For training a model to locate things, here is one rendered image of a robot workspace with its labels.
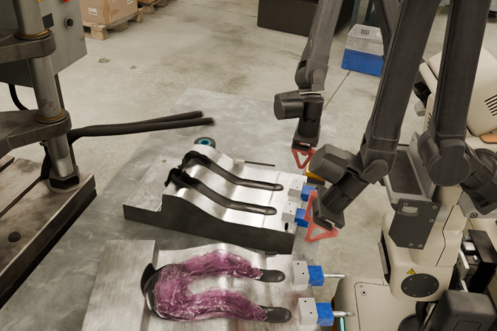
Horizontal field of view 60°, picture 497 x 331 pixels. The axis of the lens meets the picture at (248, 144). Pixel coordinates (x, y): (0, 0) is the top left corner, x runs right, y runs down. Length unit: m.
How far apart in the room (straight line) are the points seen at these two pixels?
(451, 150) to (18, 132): 1.09
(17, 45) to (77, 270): 0.59
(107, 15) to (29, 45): 3.75
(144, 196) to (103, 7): 3.80
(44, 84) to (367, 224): 1.89
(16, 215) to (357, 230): 1.76
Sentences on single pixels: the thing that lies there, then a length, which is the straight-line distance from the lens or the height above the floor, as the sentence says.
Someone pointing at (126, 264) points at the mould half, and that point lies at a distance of 1.07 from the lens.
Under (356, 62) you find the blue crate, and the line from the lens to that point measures 4.46.
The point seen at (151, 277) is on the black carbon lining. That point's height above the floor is 0.87.
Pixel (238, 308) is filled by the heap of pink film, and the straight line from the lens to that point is 0.98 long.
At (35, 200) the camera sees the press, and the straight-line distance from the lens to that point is 1.50.
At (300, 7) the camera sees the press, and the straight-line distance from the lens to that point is 5.21.
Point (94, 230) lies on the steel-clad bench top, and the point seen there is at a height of 0.80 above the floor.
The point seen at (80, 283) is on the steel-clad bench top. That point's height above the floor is 0.80.
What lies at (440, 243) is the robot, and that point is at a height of 0.89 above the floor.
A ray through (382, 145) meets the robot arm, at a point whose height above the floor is 1.26.
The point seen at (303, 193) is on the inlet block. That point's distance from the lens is 1.27.
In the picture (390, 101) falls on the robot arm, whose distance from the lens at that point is 0.83.
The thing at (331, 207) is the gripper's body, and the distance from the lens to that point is 0.95.
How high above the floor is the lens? 1.71
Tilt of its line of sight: 34 degrees down
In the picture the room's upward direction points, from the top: 4 degrees clockwise
